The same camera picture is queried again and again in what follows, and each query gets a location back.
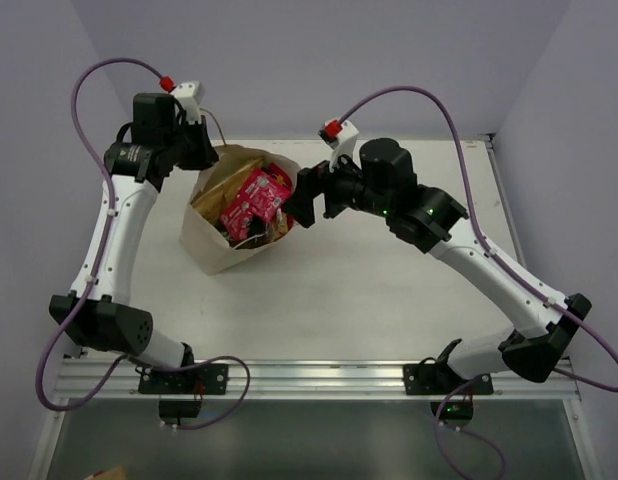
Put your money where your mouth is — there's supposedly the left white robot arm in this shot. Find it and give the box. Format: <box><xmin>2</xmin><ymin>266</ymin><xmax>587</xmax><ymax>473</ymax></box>
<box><xmin>49</xmin><ymin>82</ymin><xmax>218</xmax><ymax>393</ymax></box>

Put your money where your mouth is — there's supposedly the aluminium front rail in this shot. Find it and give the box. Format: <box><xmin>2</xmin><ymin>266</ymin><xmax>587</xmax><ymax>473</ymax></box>
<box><xmin>53</xmin><ymin>358</ymin><xmax>579</xmax><ymax>401</ymax></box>

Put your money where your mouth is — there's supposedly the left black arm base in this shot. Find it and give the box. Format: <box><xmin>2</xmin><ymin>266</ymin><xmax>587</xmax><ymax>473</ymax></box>
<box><xmin>135</xmin><ymin>363</ymin><xmax>229</xmax><ymax>426</ymax></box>

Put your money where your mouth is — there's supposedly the pink Real chips bag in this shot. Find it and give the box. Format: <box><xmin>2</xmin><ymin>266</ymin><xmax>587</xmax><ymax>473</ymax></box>
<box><xmin>264</xmin><ymin>163</ymin><xmax>293</xmax><ymax>190</ymax></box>

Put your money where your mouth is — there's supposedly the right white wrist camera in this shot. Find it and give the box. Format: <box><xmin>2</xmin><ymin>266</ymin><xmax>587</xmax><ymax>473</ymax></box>
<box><xmin>318</xmin><ymin>119</ymin><xmax>359</xmax><ymax>171</ymax></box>

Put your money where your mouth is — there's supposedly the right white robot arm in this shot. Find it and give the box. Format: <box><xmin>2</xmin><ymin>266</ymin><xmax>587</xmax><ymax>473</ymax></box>
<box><xmin>283</xmin><ymin>138</ymin><xmax>591</xmax><ymax>393</ymax></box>

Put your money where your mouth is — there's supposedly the orange snack packet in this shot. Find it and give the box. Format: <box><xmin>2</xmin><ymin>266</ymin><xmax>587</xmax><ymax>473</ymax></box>
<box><xmin>264</xmin><ymin>210</ymin><xmax>294</xmax><ymax>244</ymax></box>

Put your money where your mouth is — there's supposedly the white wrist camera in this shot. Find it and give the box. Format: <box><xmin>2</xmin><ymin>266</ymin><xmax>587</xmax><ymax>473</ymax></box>
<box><xmin>171</xmin><ymin>81</ymin><xmax>204</xmax><ymax>125</ymax></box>
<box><xmin>318</xmin><ymin>119</ymin><xmax>359</xmax><ymax>171</ymax></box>

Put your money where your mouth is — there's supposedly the tan yellow chips bag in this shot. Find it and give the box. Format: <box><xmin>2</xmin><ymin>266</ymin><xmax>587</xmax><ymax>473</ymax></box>
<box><xmin>190</xmin><ymin>154</ymin><xmax>264</xmax><ymax>224</ymax></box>

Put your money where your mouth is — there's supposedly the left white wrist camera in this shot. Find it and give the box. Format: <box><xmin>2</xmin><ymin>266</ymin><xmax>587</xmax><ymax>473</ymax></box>
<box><xmin>171</xmin><ymin>81</ymin><xmax>204</xmax><ymax>125</ymax></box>

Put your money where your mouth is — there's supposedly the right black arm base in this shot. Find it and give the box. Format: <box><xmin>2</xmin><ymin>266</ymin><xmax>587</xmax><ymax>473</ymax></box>
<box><xmin>402</xmin><ymin>355</ymin><xmax>494</xmax><ymax>420</ymax></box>

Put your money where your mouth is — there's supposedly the red snack packet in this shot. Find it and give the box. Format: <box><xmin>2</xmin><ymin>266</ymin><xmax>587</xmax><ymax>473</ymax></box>
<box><xmin>220</xmin><ymin>199</ymin><xmax>265</xmax><ymax>242</ymax></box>
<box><xmin>237</xmin><ymin>169</ymin><xmax>291</xmax><ymax>223</ymax></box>

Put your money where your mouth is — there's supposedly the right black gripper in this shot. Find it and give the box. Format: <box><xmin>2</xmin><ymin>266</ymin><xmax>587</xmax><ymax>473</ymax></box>
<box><xmin>281</xmin><ymin>142</ymin><xmax>396</xmax><ymax>228</ymax></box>

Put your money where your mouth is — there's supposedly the brown cardboard piece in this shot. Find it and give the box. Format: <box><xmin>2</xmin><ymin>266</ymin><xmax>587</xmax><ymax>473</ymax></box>
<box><xmin>84</xmin><ymin>466</ymin><xmax>127</xmax><ymax>480</ymax></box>

